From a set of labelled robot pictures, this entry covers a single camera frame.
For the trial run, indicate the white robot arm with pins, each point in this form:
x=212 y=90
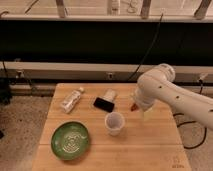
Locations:
x=157 y=83

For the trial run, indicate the green ceramic bowl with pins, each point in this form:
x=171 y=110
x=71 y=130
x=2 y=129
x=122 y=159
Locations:
x=70 y=140

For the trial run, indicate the small white box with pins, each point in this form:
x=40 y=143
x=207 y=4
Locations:
x=110 y=95

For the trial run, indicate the black smartphone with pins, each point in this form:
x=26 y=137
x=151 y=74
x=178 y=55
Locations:
x=103 y=104

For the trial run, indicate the brown red small object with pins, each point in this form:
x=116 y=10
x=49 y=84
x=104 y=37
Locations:
x=134 y=107

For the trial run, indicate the white plastic bottle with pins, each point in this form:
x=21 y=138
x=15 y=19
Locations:
x=71 y=100

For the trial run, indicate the wooden table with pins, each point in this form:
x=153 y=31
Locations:
x=151 y=144

